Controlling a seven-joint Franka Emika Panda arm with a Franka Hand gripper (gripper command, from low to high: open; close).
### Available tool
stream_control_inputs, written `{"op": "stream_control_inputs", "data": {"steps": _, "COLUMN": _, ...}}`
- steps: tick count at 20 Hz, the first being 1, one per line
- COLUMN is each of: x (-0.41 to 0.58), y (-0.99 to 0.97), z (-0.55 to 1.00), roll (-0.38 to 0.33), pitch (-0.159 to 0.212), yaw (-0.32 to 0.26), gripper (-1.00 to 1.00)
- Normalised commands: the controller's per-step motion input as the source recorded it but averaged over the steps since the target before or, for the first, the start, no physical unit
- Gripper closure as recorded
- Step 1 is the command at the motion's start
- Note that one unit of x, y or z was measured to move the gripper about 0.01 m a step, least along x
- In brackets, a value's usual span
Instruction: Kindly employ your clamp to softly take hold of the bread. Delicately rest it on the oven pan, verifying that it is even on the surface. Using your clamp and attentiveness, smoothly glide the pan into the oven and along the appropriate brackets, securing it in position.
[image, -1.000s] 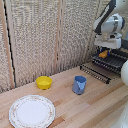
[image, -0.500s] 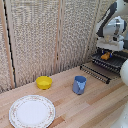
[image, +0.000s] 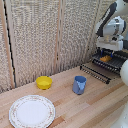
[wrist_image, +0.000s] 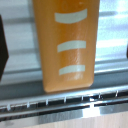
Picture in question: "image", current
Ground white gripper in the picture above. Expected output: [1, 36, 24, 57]
[96, 34, 125, 58]

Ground black ribbed oven tray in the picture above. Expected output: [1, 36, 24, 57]
[90, 50, 128, 73]

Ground black toaster oven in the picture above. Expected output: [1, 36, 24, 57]
[89, 48, 128, 80]

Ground blue cup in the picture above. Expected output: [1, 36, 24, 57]
[72, 75, 88, 96]

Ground yellow bowl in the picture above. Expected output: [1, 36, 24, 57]
[35, 75, 54, 91]

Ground white floral rim plate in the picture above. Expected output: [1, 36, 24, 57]
[8, 94, 57, 128]

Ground metal wire oven rack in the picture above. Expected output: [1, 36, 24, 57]
[79, 63, 112, 85]

